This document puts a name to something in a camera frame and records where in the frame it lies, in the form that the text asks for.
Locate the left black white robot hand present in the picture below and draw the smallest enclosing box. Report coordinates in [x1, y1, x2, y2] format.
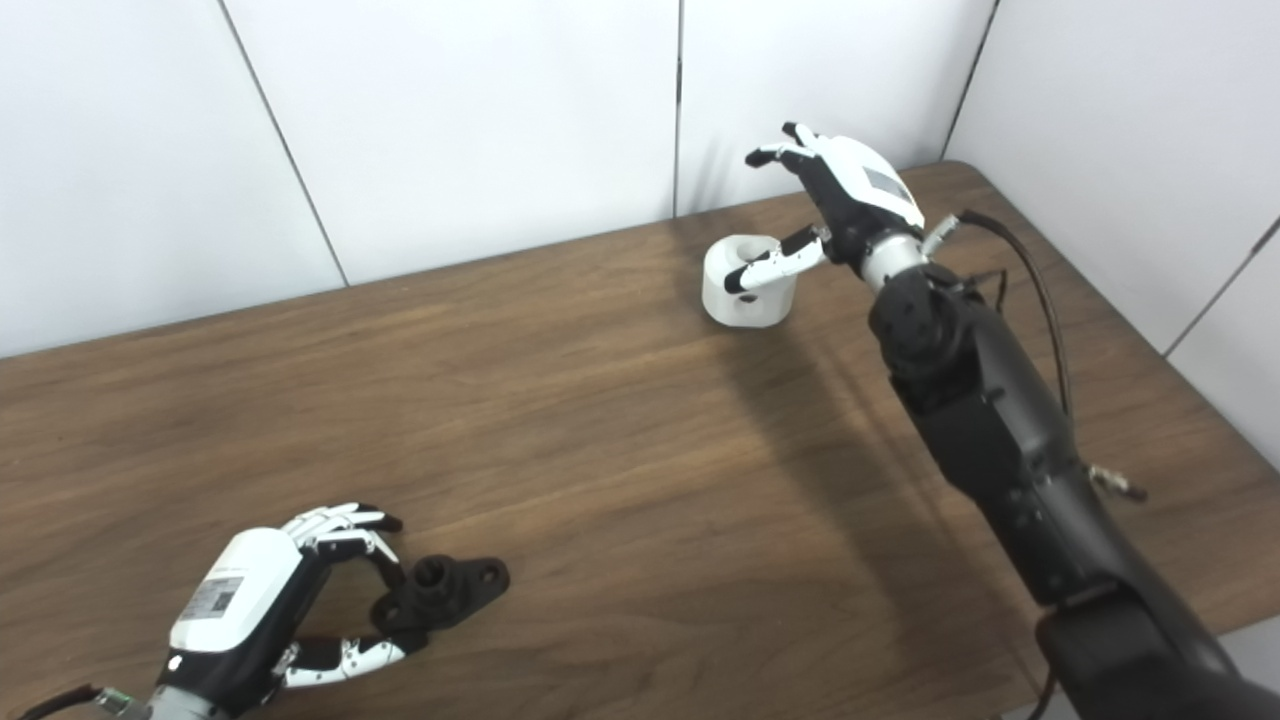
[165, 503, 429, 716]

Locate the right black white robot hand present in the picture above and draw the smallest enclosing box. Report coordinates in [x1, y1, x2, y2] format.
[724, 122, 926, 296]

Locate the round white cylinder piece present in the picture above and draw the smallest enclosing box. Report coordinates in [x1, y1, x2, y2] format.
[702, 234, 801, 329]

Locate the black flanged holder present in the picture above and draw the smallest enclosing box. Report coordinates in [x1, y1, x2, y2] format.
[372, 556, 511, 633]

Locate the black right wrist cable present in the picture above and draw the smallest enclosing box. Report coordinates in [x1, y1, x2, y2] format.
[925, 210, 1076, 421]

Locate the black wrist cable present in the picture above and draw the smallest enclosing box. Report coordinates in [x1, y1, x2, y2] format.
[925, 210, 1076, 421]
[15, 684, 106, 720]

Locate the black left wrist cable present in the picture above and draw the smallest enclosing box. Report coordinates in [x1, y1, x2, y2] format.
[15, 684, 106, 720]

